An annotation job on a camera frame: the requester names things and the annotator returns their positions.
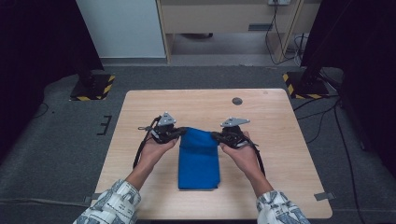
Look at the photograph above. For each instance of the blue towel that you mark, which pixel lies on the blue towel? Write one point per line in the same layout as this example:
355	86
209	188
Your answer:
199	161

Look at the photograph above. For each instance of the grey tape piece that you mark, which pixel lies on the grey tape piece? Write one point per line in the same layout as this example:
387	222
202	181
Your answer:
90	198
324	196

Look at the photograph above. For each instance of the black stand base yellow stripes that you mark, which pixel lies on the black stand base yellow stripes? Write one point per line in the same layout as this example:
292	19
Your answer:
306	88
93	88

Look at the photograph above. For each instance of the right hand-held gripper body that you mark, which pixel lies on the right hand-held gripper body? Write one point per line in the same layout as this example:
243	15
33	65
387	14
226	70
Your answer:
235	137

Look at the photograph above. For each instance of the white panel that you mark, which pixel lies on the white panel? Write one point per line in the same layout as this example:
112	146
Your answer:
121	28

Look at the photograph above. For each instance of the dark curtain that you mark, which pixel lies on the dark curtain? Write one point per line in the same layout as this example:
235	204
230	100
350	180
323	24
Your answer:
361	46
37	46

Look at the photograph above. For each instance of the person's right hand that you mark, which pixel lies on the person's right hand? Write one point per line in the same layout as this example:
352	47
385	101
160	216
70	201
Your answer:
244	158

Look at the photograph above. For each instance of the person's left hand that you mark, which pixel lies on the person's left hand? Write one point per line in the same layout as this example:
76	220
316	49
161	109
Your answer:
154	154

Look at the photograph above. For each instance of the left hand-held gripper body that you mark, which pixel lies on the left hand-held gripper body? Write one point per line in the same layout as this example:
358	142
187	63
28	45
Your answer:
163	132

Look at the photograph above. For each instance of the light wooden desk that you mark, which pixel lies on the light wooden desk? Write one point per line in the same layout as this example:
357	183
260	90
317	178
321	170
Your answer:
218	18

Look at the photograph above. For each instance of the white power strip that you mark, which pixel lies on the white power strip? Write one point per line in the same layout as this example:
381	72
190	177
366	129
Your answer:
279	2

